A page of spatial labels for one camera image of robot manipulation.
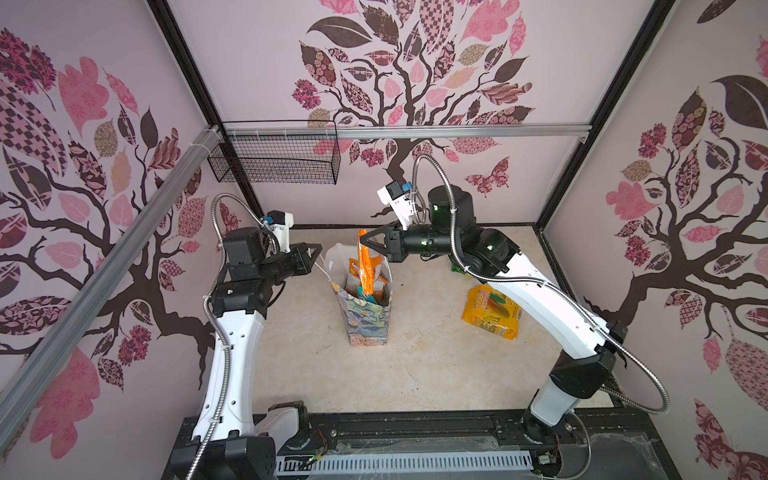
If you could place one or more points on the white slotted cable duct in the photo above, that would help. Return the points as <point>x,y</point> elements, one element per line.
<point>405,463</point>

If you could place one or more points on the floral paper bag white handles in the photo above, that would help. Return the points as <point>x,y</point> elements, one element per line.
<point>366,323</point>

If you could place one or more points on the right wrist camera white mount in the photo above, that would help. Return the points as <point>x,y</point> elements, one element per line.
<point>401,199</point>

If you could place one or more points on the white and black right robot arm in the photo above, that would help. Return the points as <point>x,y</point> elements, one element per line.
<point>447,226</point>

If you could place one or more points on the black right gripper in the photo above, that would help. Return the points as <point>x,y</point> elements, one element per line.
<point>394,237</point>

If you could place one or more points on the black wire basket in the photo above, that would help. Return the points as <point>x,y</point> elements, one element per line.
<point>278,151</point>

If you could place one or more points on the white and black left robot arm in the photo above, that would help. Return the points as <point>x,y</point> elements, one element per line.
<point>227,442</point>

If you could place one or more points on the aluminium rail back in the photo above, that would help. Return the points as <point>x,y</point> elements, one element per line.
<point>413,132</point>

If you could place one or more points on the green snack bag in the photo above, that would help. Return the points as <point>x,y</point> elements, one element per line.
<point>457,269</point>

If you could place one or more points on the aluminium rail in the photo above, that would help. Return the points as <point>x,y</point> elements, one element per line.
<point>43,364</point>
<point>413,132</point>

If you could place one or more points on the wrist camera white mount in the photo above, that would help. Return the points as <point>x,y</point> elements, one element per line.
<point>401,199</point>
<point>280,223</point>

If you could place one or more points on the orange white snack bag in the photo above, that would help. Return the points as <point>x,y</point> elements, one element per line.
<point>369,267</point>
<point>354,288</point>

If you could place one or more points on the yellow snack bag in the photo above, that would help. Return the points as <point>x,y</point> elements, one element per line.
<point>492,311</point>

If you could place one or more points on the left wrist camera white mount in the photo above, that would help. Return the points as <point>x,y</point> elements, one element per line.
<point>280,223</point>

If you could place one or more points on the black base frame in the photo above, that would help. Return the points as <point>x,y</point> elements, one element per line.
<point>593,443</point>

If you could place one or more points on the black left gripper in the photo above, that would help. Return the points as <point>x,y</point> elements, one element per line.
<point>306,262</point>

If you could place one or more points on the aluminium rail left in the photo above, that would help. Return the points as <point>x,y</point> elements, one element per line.
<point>43,364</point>

